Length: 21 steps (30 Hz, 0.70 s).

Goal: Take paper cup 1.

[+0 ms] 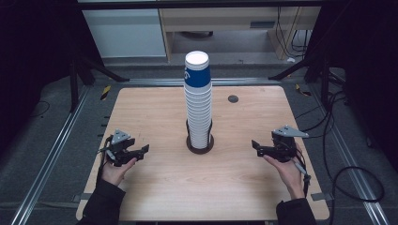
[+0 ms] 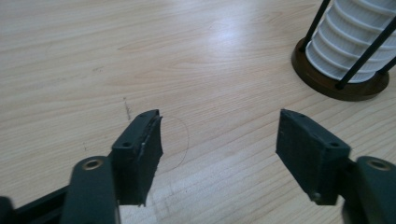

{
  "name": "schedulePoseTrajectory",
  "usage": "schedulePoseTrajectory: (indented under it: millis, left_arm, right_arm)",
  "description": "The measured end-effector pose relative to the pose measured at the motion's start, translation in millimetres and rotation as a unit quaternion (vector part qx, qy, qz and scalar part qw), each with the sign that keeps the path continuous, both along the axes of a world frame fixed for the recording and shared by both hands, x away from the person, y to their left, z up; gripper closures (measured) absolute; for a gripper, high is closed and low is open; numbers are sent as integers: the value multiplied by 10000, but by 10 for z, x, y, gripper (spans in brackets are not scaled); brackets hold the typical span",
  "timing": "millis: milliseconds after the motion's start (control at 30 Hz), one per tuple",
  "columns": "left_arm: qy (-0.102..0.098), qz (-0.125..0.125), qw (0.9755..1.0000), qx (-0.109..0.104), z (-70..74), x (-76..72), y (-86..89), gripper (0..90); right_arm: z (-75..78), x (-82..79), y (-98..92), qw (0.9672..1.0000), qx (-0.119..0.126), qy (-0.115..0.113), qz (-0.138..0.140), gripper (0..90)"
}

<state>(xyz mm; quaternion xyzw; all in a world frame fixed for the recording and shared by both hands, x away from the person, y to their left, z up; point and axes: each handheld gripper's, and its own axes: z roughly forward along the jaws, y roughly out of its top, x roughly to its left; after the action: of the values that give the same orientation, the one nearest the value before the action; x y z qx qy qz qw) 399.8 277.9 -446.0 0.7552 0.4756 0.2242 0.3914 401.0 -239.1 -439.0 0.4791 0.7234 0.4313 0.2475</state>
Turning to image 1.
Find black metal stand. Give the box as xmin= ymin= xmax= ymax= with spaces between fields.
xmin=69 ymin=52 xmax=130 ymax=113
xmin=268 ymin=52 xmax=345 ymax=109

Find black cables under desk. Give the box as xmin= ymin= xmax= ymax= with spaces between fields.
xmin=275 ymin=7 xmax=314 ymax=60

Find yellow and black tape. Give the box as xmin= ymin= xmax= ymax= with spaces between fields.
xmin=99 ymin=84 xmax=112 ymax=101
xmin=295 ymin=83 xmax=313 ymax=98

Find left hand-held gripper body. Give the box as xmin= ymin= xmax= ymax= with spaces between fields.
xmin=99 ymin=128 xmax=136 ymax=168

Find right gripper cable with plug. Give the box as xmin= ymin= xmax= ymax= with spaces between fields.
xmin=291 ymin=158 xmax=313 ymax=198

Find stack of white paper cups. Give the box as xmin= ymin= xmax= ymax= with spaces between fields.
xmin=183 ymin=85 xmax=214 ymax=150

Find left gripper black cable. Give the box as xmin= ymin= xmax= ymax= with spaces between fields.
xmin=97 ymin=134 xmax=115 ymax=188

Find black looped floor cable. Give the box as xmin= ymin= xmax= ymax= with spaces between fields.
xmin=322 ymin=90 xmax=386 ymax=225

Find person's left hand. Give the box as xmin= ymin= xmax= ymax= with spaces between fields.
xmin=100 ymin=157 xmax=138 ymax=188

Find grey tape strip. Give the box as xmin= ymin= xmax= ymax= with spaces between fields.
xmin=310 ymin=192 xmax=333 ymax=202
xmin=72 ymin=192 xmax=96 ymax=203

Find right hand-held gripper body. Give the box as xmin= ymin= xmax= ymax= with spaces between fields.
xmin=271 ymin=125 xmax=310 ymax=163

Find person's right hand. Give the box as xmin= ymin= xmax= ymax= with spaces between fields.
xmin=263 ymin=149 xmax=306 ymax=201

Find light wooden desk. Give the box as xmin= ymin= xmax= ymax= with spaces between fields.
xmin=159 ymin=7 xmax=322 ymax=61

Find white cabinet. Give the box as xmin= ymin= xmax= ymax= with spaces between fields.
xmin=82 ymin=8 xmax=167 ymax=59

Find thin black floor cable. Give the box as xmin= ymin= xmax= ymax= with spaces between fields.
xmin=29 ymin=99 xmax=51 ymax=119

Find aluminium floor rail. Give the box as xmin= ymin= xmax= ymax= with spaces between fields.
xmin=308 ymin=83 xmax=390 ymax=225
xmin=125 ymin=77 xmax=280 ymax=87
xmin=10 ymin=85 xmax=92 ymax=225

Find black wire cup holder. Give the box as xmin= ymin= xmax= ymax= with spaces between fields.
xmin=185 ymin=118 xmax=215 ymax=155

